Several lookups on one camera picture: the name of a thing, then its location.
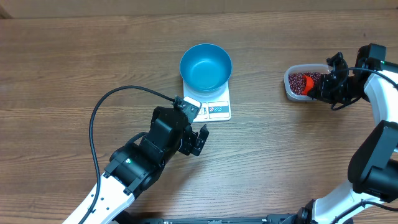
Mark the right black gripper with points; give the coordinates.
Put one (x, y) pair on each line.
(324, 93)

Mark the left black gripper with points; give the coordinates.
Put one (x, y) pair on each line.
(190, 137)

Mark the orange scoop with blue handle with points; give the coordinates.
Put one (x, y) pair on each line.
(309, 84)

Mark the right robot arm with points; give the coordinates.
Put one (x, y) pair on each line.
(372, 173)

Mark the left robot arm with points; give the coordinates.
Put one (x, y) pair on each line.
(137, 165)

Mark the white digital kitchen scale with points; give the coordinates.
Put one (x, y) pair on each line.
(215, 105)

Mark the blue metal bowl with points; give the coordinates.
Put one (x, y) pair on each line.
(206, 67)

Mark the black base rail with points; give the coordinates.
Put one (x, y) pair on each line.
(269, 219)

